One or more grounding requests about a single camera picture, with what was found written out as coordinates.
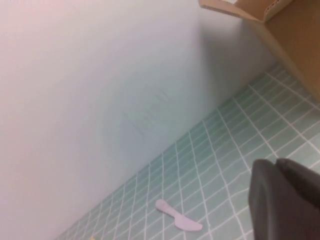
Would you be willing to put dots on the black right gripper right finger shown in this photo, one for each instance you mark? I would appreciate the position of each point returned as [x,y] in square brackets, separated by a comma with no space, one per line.
[302,180]

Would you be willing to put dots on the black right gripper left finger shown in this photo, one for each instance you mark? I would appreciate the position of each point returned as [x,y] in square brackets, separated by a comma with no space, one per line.
[270,207]

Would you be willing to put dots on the brown cardboard box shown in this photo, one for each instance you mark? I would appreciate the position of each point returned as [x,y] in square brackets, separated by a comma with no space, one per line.
[295,37]

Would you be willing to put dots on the green white checked tablecloth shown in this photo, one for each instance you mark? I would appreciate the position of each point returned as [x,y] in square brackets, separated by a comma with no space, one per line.
[225,160]

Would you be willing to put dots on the pink plastic knife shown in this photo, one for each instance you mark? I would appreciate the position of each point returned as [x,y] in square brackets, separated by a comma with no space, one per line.
[181,221]

